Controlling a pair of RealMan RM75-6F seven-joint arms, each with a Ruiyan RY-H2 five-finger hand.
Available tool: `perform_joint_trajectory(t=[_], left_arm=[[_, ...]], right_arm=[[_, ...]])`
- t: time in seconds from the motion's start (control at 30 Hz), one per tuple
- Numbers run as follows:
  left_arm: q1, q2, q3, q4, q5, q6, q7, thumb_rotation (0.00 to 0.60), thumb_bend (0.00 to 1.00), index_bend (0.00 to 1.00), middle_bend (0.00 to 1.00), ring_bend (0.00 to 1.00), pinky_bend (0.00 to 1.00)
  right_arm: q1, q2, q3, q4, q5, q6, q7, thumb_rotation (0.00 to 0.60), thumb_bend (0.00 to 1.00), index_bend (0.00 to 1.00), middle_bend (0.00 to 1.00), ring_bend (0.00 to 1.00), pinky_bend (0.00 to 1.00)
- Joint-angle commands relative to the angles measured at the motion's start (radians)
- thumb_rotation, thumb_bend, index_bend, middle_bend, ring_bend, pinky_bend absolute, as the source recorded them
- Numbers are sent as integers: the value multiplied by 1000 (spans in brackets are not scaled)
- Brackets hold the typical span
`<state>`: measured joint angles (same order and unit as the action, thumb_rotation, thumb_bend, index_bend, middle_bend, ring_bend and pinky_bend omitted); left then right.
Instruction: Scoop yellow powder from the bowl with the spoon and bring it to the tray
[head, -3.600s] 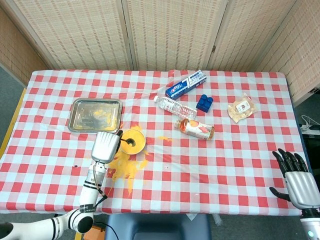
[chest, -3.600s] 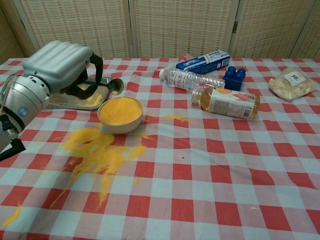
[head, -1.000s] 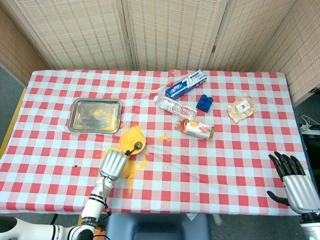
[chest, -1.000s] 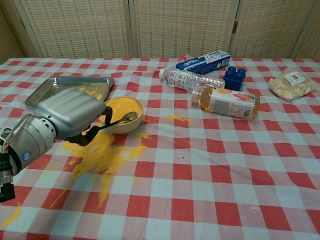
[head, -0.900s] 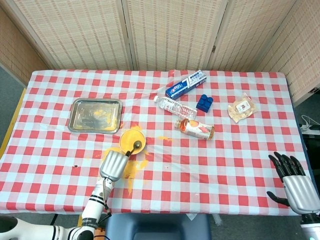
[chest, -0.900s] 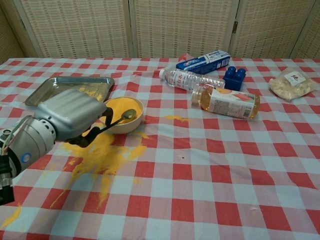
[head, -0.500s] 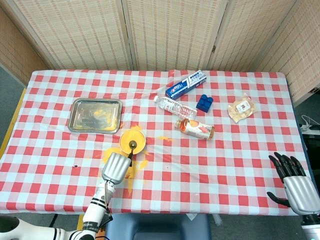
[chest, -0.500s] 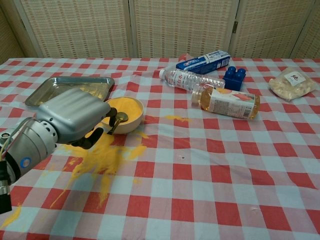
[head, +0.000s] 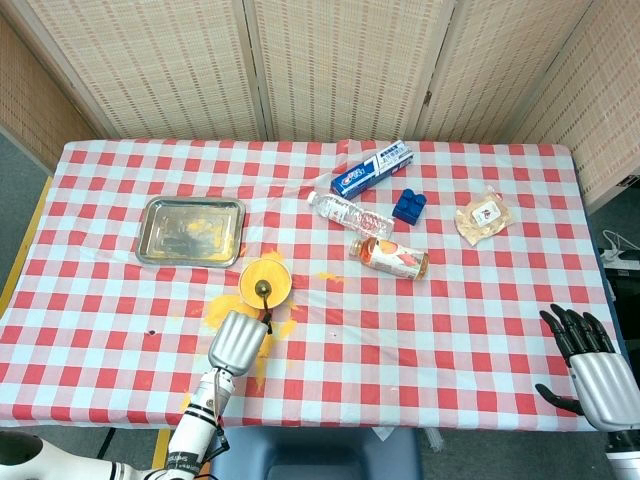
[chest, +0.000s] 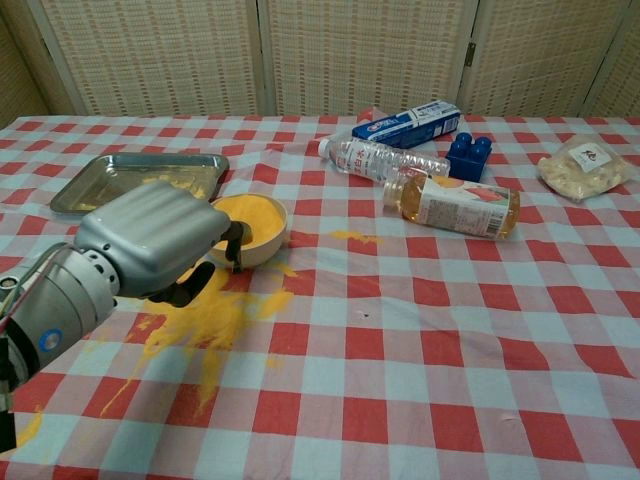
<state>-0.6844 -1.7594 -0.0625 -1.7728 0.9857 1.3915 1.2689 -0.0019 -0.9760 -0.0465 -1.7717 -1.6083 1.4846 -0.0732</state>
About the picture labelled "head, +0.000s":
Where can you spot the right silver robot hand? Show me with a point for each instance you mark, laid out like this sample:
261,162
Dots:
605,385

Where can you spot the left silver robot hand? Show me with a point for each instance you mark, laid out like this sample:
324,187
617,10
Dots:
235,342

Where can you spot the black spoon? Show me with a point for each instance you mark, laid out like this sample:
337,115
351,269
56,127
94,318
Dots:
262,288

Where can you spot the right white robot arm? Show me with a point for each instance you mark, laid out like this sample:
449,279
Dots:
622,455

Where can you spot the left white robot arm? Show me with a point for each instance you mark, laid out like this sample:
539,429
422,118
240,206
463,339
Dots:
195,430

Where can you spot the off-white bowl of yellow powder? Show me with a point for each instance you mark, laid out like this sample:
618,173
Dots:
278,280

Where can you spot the metal tray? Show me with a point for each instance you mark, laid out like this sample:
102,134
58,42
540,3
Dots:
175,220

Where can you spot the spilled yellow powder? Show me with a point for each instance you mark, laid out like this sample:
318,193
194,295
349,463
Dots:
222,307

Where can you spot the black equipment case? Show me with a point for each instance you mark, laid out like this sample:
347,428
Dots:
625,282

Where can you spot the blue-grey chair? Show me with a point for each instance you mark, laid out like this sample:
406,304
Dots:
320,455

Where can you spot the red white checkered tablecloth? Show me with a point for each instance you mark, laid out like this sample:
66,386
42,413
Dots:
400,350

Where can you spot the clear water bottle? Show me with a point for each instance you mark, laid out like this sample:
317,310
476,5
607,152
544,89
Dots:
350,215

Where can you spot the amber juice bottle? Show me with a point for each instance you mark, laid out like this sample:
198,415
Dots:
390,258

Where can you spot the clear bag of snacks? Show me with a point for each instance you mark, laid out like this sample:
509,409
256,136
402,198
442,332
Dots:
482,217

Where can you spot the blue toothpaste box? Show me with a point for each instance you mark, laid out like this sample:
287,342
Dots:
370,170

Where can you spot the blue toy brick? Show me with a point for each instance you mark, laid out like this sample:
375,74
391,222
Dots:
409,207

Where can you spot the woven folding screen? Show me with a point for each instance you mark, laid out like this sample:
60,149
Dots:
150,65

